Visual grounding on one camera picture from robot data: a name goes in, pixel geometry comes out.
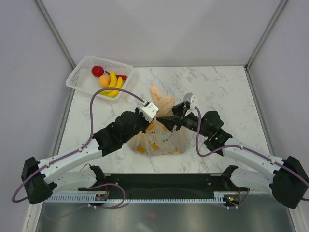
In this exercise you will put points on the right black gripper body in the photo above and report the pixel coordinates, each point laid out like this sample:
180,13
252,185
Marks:
181,119

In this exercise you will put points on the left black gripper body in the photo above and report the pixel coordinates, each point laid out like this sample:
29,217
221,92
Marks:
142,124

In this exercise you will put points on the peach banana-print plastic bag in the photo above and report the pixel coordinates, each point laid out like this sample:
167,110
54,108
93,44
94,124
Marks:
158,140

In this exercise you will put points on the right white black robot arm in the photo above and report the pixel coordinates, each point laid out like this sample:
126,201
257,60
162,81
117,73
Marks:
285,179

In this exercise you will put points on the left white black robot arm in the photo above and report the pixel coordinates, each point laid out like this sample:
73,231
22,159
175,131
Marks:
39,176

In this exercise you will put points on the fake yellow banana bunch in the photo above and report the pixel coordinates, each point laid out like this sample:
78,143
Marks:
114,83

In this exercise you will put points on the fake red chili pepper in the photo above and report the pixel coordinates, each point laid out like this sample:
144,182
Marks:
124,77

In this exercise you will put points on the fake orange fruit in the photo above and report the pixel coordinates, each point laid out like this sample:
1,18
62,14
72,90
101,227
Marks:
104,81

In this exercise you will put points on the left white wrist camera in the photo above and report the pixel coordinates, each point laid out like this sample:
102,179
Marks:
149,110

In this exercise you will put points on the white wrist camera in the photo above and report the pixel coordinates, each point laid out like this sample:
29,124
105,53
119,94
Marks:
190,101
149,110

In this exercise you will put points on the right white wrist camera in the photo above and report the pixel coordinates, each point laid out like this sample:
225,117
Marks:
190,101

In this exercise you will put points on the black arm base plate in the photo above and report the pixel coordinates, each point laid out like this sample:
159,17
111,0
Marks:
172,185

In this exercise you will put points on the white slotted cable duct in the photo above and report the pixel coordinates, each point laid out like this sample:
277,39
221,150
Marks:
74,197

